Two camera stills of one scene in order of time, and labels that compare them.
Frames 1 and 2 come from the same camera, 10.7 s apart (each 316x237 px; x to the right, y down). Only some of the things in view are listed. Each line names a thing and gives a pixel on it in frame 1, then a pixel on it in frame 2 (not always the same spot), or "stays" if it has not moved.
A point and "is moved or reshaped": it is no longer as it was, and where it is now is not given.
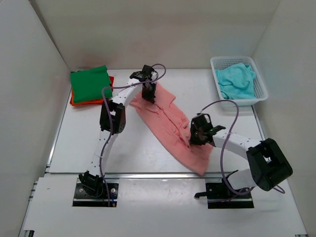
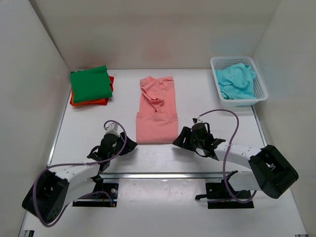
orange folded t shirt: (95, 101) stays
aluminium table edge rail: (163, 176) stays
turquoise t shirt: (236, 82) stays
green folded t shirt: (87, 85) stays
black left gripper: (151, 97) → (130, 145)
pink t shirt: (170, 126) is moved or reshaped
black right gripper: (192, 140) → (186, 133)
